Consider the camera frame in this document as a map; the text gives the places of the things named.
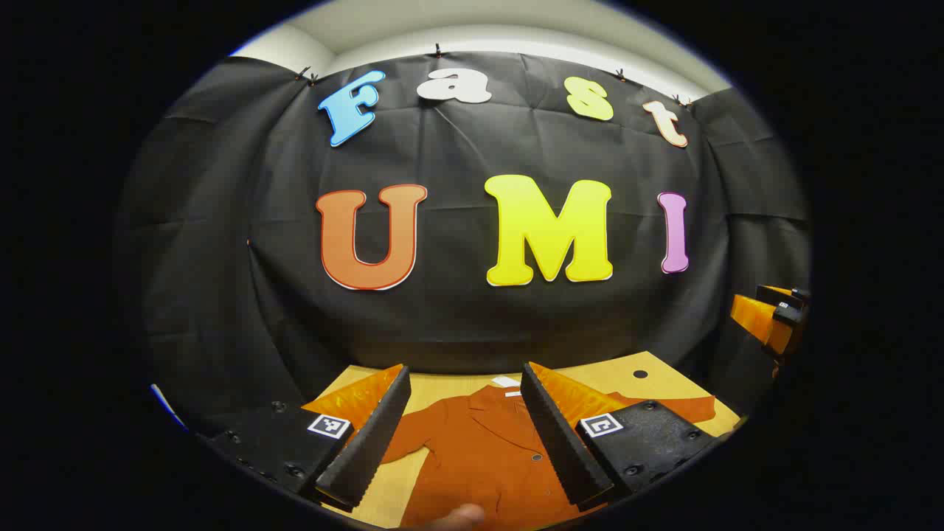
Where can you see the black backdrop cloth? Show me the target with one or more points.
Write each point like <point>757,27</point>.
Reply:
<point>457,324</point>

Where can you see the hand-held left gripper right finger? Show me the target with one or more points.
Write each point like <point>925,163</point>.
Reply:
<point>560,450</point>

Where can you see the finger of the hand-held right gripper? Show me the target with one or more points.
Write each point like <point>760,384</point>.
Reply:
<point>783,335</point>
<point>752,313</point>

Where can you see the orange jacket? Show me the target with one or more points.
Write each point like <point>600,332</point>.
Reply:
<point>479,457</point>

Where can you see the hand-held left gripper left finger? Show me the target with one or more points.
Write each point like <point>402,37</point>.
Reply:
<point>372,442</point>

